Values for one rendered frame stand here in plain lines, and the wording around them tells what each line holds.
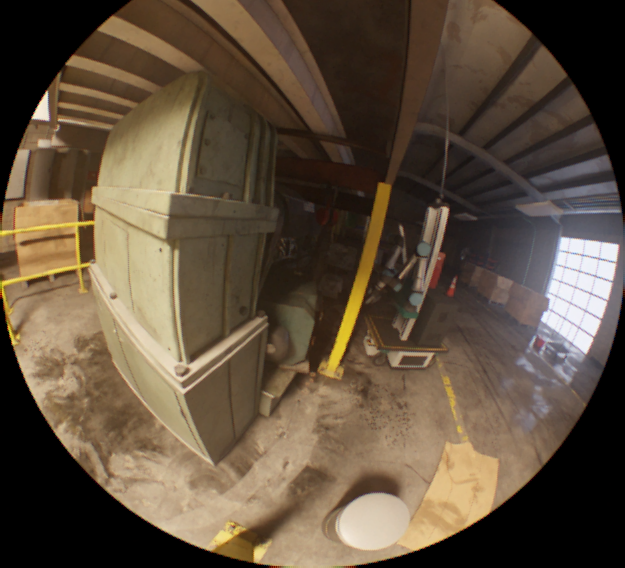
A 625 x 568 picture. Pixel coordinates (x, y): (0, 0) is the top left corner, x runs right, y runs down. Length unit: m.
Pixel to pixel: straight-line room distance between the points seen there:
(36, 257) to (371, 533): 4.06
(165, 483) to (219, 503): 0.30
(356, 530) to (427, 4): 1.36
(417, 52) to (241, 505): 1.71
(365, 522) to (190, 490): 0.85
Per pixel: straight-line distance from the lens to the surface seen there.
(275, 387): 1.35
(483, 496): 1.99
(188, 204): 0.46
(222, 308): 0.71
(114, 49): 1.19
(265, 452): 1.42
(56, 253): 3.73
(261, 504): 1.34
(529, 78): 5.66
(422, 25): 0.41
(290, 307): 1.10
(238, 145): 0.64
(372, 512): 1.06
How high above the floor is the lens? 1.34
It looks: 11 degrees down
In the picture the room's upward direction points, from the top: 12 degrees clockwise
